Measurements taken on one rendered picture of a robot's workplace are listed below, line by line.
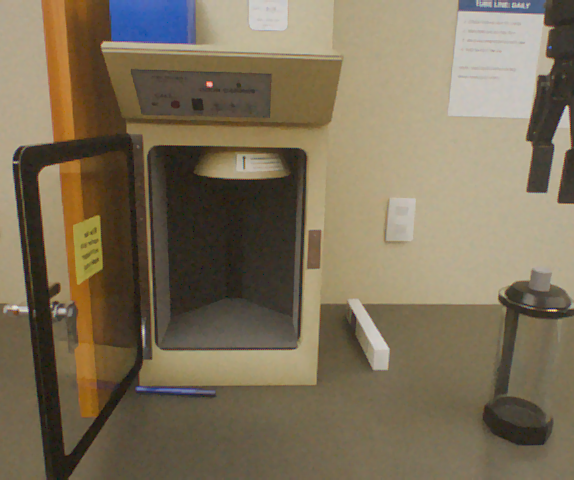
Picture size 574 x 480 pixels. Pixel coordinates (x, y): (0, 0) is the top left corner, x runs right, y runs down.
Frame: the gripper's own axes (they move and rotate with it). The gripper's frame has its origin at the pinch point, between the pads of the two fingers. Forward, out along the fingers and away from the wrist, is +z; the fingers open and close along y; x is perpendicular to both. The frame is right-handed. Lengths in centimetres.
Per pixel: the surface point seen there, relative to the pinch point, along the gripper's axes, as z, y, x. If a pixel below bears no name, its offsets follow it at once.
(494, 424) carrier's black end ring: 38.6, -2.9, 4.9
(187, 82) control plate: -12, 5, 53
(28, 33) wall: -23, 56, 94
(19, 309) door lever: 14, -15, 70
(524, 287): 16.5, -0.5, 2.2
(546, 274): 13.8, -2.1, 0.1
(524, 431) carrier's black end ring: 37.8, -5.8, 1.6
